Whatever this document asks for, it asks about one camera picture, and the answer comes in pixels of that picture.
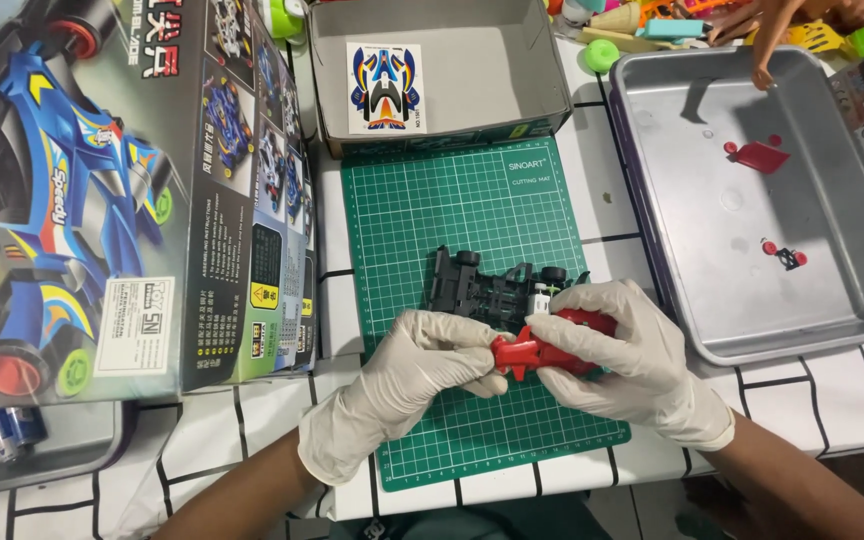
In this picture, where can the person's left hand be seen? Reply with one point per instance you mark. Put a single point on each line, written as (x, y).
(387, 390)

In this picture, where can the person's right hand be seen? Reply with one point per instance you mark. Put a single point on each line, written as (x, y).
(642, 367)

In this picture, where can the red toy car body shell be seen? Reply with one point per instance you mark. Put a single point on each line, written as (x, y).
(537, 356)

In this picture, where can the black toy car chassis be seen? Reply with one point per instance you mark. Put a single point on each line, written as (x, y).
(477, 292)

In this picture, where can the person's dark clothing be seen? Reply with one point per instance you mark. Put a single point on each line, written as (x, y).
(477, 521)

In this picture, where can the black part with red rollers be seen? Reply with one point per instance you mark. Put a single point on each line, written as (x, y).
(786, 256)

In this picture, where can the white black-checked tablecloth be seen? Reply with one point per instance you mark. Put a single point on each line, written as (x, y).
(597, 187)

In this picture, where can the green cutting mat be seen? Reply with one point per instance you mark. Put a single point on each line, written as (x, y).
(462, 210)

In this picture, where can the large metal tray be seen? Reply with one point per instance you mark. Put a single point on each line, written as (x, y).
(814, 225)

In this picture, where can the red toy car spoiler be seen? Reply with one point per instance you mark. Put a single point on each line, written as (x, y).
(762, 156)

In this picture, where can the toy car sticker sheet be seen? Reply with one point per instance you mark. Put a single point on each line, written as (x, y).
(385, 88)

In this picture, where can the green round toy knob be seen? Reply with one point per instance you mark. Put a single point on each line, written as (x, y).
(601, 55)

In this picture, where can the open grey cardboard box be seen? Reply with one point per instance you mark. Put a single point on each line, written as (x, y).
(477, 75)

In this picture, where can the grey plastic tray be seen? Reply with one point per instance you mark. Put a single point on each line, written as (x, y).
(64, 450)

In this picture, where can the printed toy car box lid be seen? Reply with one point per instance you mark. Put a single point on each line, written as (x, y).
(102, 187)

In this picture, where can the heap of colourful toys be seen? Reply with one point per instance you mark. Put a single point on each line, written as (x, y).
(702, 22)

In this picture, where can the blue battery pair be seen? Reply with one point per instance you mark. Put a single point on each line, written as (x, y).
(16, 432)

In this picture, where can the green and white toy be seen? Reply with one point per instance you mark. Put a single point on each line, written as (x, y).
(282, 16)

